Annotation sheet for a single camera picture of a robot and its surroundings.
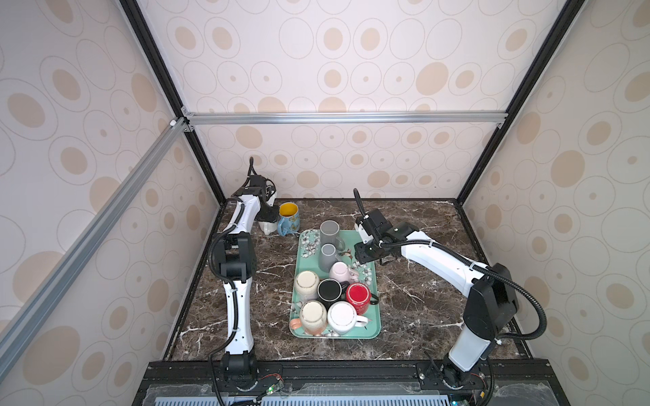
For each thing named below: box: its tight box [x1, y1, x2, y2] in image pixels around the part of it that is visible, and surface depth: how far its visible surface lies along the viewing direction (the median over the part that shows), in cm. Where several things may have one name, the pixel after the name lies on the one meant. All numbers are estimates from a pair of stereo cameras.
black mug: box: [316, 277, 350, 311], surface depth 83 cm
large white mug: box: [327, 301, 369, 335], surface depth 79 cm
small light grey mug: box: [319, 242, 337, 273], surface depth 92 cm
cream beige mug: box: [294, 270, 320, 302], surface depth 85 cm
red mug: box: [345, 282, 380, 316], surface depth 83 cm
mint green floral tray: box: [289, 229, 382, 340], surface depth 85 cm
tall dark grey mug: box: [319, 219, 346, 252], surface depth 98 cm
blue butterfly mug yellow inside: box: [276, 202, 301, 237], surface depth 105 cm
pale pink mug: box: [329, 261, 359, 285], surface depth 88 cm
